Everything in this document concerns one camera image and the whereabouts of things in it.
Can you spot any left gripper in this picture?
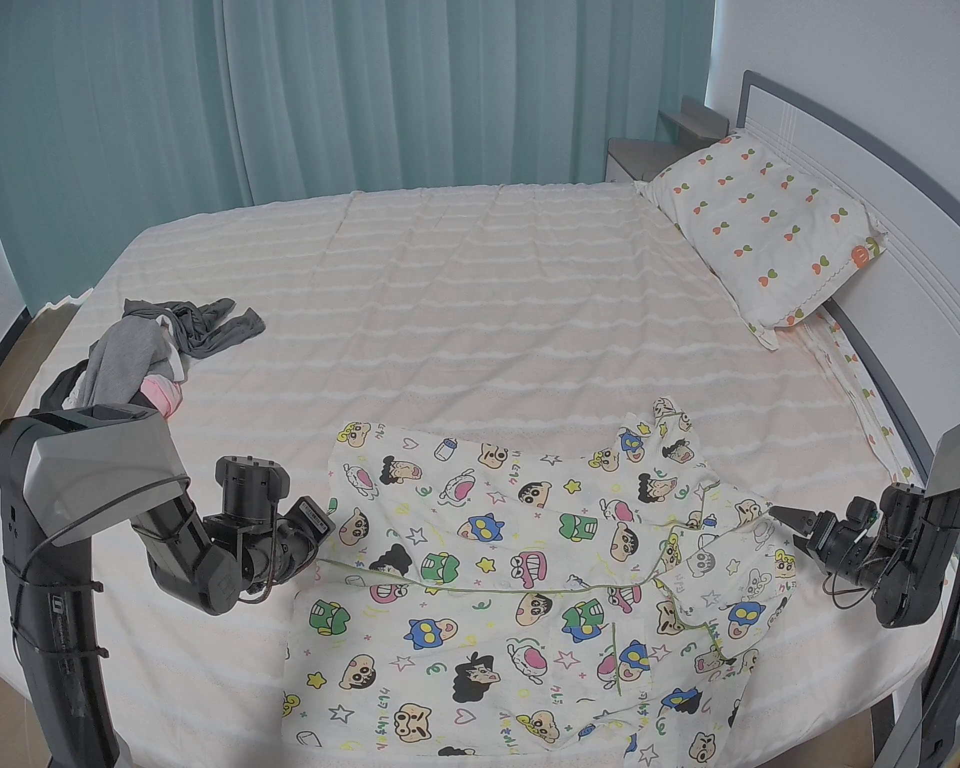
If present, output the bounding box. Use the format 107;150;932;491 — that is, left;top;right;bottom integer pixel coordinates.
255;493;340;594

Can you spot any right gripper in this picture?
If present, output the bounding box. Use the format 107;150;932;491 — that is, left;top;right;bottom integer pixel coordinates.
768;504;873;594

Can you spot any white printed pyjama top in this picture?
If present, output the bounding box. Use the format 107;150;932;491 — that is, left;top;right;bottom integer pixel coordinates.
279;397;798;768

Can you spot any pile of clothes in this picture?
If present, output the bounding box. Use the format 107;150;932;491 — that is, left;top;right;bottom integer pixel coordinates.
33;297;267;421

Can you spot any bed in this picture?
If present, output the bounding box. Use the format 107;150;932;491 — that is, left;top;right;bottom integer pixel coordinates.
0;71;960;768

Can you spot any white printed pillow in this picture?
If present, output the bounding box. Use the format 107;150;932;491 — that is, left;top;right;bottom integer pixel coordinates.
637;129;890;354

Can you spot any grey bedside table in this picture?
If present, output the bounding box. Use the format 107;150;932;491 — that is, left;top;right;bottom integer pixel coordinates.
606;96;732;185

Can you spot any blue-green curtain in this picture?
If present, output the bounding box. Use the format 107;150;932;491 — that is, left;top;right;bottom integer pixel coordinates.
0;0;717;316

